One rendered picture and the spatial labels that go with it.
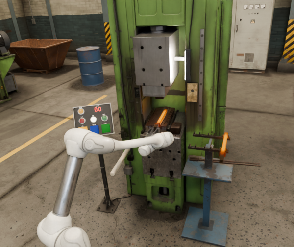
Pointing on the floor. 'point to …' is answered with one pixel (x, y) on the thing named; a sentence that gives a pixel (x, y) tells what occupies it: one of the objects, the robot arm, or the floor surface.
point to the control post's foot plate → (104, 206)
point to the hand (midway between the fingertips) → (156, 127)
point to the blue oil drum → (90, 65)
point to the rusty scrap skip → (40, 54)
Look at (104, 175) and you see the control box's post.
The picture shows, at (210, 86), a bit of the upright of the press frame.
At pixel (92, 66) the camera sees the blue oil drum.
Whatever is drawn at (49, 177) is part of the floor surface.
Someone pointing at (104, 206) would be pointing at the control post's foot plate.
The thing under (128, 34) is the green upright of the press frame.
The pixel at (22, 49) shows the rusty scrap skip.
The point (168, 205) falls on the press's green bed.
